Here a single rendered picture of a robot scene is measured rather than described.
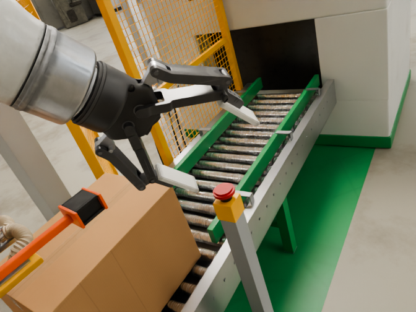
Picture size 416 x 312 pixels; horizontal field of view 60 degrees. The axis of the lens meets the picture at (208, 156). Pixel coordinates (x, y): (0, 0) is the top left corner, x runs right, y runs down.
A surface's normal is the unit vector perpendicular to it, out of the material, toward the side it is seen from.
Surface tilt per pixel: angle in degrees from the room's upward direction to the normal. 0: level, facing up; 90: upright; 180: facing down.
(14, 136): 90
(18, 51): 89
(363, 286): 0
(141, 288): 90
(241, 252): 90
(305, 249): 0
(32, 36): 70
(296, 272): 0
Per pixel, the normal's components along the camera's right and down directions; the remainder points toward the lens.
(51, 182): 0.83, 0.07
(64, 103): 0.28, 0.64
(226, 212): -0.49, 0.58
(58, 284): -0.27, -0.82
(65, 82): 0.51, 0.29
